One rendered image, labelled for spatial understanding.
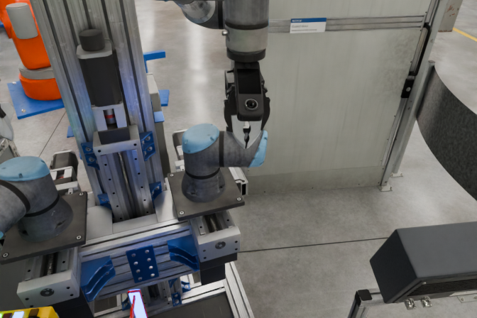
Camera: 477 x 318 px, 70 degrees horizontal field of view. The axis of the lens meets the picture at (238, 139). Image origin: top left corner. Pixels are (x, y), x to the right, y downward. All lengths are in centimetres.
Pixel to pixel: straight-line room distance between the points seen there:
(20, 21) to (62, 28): 299
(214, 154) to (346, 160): 171
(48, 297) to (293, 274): 145
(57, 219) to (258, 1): 87
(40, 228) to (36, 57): 317
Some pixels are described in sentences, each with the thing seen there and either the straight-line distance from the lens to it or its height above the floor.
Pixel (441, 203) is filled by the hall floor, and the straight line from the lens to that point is 300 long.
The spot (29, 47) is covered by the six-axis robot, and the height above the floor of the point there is 63.
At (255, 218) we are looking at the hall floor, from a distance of 250.
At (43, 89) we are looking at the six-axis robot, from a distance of 428.
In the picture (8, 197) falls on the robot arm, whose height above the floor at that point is 124.
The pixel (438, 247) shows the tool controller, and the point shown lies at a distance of 88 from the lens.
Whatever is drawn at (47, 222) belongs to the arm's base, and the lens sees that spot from 115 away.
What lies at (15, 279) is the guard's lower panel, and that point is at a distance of 190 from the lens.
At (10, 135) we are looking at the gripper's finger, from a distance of 78.
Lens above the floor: 185
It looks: 35 degrees down
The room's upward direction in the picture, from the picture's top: straight up
